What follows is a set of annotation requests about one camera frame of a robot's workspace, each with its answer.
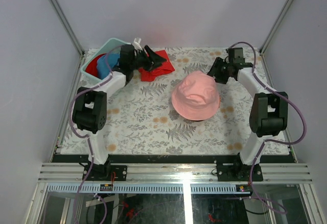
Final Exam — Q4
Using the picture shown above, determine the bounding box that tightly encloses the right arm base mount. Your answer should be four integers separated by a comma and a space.
211, 153, 263, 183

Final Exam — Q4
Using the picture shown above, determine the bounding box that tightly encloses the aluminium rail frame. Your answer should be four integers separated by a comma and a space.
24, 154, 326, 223

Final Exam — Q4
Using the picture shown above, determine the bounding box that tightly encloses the blue hat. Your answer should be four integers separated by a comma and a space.
97, 53, 120, 80

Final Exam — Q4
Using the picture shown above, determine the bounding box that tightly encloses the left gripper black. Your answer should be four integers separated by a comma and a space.
129, 45, 166, 71

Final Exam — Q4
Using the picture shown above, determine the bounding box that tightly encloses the pink bucket hat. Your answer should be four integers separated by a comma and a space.
171, 71, 220, 120

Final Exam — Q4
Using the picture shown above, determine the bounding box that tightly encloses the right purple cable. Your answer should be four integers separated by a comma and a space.
226, 41, 307, 214

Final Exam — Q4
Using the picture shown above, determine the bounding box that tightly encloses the red folded cloth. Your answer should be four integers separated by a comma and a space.
139, 50, 175, 82

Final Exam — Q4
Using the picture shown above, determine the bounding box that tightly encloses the floral table mat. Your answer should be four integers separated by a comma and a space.
60, 46, 291, 156

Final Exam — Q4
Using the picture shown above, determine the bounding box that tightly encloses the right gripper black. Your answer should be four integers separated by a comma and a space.
205, 57, 233, 85

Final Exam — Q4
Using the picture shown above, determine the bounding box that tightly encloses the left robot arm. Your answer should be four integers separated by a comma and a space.
69, 44, 167, 181

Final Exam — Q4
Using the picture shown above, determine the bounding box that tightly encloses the red hat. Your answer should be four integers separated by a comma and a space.
85, 54, 105, 78

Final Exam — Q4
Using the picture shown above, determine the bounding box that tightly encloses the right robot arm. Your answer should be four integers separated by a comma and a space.
207, 47, 288, 181

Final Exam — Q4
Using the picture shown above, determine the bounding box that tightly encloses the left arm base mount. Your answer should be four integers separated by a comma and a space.
80, 162, 128, 183

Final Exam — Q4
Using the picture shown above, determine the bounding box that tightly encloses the light green plastic bin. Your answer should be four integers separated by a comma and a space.
80, 38, 129, 84

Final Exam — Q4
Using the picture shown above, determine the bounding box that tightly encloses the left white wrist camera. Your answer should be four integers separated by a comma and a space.
132, 37, 143, 53

